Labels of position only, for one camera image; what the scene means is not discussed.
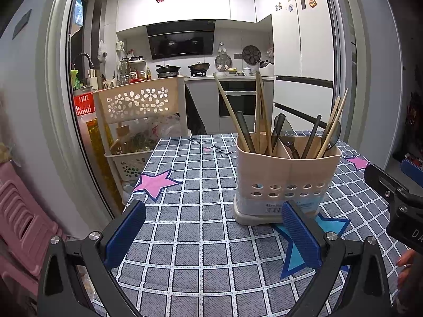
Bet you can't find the black handled spoon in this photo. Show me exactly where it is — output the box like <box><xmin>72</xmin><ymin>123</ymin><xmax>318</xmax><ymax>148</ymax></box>
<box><xmin>235</xmin><ymin>111</ymin><xmax>255</xmax><ymax>153</ymax></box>

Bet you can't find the beige plastic utensil holder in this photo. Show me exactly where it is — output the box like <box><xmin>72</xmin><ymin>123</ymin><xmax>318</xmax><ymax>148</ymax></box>
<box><xmin>233</xmin><ymin>140</ymin><xmax>342</xmax><ymax>226</ymax></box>

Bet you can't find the plain bamboo chopstick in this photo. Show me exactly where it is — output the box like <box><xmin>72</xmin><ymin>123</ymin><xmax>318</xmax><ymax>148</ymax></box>
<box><xmin>254</xmin><ymin>72</ymin><xmax>261</xmax><ymax>153</ymax></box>

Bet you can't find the white refrigerator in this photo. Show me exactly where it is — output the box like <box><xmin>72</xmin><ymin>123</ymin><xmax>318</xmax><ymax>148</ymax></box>
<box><xmin>272</xmin><ymin>0</ymin><xmax>334</xmax><ymax>122</ymax></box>

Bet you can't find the small black spoon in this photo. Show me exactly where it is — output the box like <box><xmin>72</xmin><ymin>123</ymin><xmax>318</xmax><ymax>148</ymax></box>
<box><xmin>301</xmin><ymin>115</ymin><xmax>321</xmax><ymax>159</ymax></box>

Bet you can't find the chopstick with blue end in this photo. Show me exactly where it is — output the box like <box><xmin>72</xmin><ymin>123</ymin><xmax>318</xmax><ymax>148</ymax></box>
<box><xmin>213</xmin><ymin>74</ymin><xmax>250</xmax><ymax>152</ymax></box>

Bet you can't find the pink plastic stool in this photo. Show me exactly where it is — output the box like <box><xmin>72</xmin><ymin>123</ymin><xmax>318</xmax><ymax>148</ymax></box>
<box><xmin>1</xmin><ymin>162</ymin><xmax>67</xmax><ymax>295</ymax></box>

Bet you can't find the built-in black oven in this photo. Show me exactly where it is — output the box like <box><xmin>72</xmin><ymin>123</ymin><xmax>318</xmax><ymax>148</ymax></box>
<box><xmin>221</xmin><ymin>80</ymin><xmax>256</xmax><ymax>116</ymax></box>

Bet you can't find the person's right hand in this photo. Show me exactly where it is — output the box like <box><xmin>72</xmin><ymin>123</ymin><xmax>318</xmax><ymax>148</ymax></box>
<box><xmin>397</xmin><ymin>249</ymin><xmax>417</xmax><ymax>289</ymax></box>

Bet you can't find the red plastic basket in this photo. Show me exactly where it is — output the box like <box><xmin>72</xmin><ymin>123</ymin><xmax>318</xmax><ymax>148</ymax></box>
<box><xmin>73</xmin><ymin>92</ymin><xmax>95</xmax><ymax>116</ymax></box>

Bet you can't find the black wok on stove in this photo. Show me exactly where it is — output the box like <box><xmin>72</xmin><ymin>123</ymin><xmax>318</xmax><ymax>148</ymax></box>
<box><xmin>188</xmin><ymin>62</ymin><xmax>210</xmax><ymax>77</ymax></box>

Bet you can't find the black range hood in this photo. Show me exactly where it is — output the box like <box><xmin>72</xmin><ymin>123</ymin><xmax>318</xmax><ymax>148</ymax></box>
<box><xmin>146</xmin><ymin>19</ymin><xmax>216</xmax><ymax>59</ymax></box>

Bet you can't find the grey checkered tablecloth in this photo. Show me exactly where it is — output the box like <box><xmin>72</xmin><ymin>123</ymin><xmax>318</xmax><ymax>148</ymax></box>
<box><xmin>90</xmin><ymin>129</ymin><xmax>411</xmax><ymax>317</ymax></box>

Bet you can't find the beige flower-cutout storage rack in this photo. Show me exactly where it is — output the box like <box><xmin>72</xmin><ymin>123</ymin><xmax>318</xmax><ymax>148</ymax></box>
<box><xmin>93</xmin><ymin>76</ymin><xmax>190</xmax><ymax>198</ymax></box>

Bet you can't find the dark translucent spoon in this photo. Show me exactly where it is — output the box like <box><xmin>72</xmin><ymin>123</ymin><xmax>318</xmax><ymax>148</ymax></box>
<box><xmin>272</xmin><ymin>113</ymin><xmax>300</xmax><ymax>159</ymax></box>
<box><xmin>321</xmin><ymin>122</ymin><xmax>341</xmax><ymax>155</ymax></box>

